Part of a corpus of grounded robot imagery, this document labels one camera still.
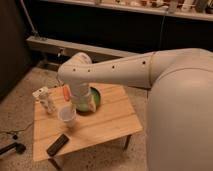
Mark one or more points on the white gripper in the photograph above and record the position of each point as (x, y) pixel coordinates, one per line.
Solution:
(84, 103)

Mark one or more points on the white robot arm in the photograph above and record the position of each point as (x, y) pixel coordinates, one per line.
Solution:
(179, 107)

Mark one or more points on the white ceramic cup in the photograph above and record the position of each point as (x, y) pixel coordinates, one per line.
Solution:
(67, 114)

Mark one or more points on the orange carrot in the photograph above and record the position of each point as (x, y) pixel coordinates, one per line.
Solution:
(66, 93)

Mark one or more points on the green bowl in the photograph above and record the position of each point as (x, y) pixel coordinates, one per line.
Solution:
(97, 96)

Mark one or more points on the black tool on floor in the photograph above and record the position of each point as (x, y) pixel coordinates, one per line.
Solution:
(18, 147)

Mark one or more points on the black remote control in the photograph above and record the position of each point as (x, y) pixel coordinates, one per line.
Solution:
(54, 148)

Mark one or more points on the wooden table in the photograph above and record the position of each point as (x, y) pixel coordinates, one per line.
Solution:
(115, 118)

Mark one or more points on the long low bench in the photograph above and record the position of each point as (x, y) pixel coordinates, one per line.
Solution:
(65, 48)

